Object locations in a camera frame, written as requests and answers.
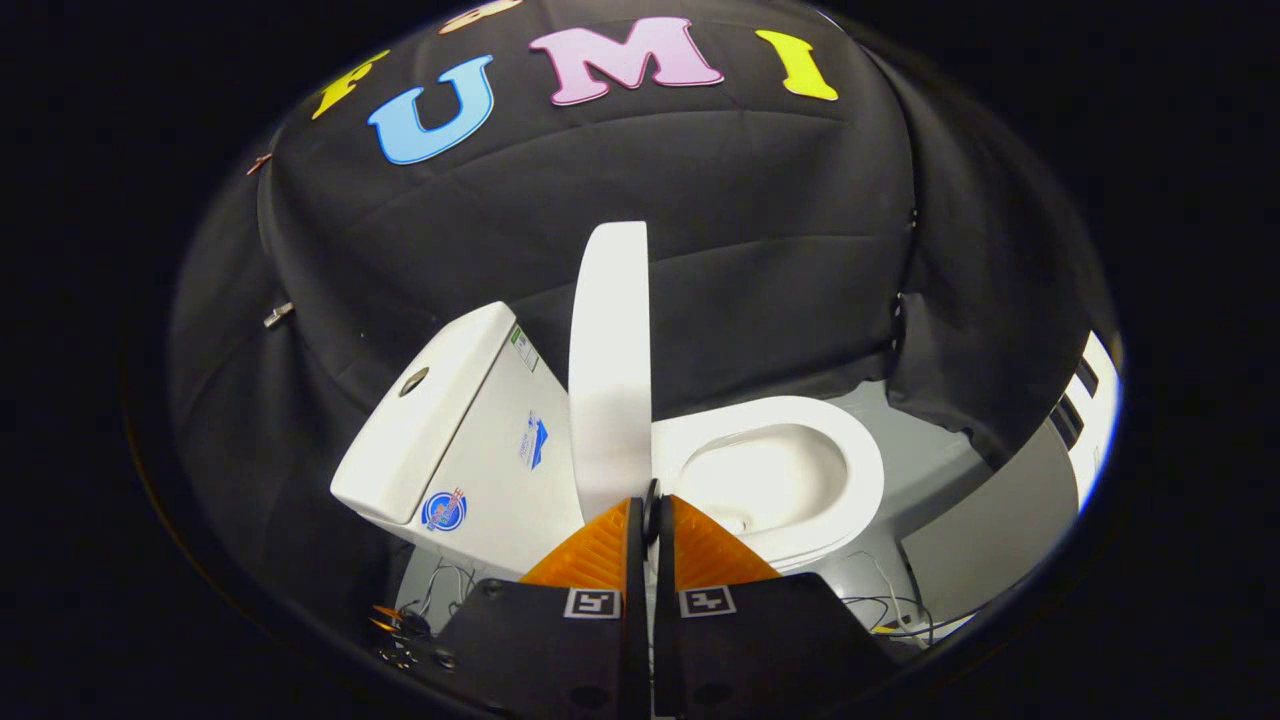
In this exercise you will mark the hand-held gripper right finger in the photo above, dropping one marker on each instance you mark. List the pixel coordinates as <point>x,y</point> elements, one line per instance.
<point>665,600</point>

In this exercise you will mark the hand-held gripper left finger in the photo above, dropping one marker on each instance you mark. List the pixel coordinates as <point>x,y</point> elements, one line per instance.
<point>637,600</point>

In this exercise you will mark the white toilet lid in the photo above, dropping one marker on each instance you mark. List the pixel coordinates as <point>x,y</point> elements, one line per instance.
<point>610,380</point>

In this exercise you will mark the white toilet bowl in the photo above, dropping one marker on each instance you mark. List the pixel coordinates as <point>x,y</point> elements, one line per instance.
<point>850,480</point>

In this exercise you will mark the white toilet tank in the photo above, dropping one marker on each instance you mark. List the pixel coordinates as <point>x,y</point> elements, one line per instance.
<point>480,440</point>

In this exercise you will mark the grey cabinet with white top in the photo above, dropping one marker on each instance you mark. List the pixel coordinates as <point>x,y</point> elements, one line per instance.
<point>990,540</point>

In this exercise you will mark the black backdrop cloth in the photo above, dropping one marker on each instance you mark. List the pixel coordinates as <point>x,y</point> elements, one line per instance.
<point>750,200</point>

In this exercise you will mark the black block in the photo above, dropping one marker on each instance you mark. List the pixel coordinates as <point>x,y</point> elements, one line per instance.
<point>1087,377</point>
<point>1067,422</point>

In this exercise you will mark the silver clip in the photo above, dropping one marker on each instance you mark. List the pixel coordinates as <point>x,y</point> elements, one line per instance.
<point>278,315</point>

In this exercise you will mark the copper clip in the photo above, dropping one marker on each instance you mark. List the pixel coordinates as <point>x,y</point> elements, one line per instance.
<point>258,163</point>

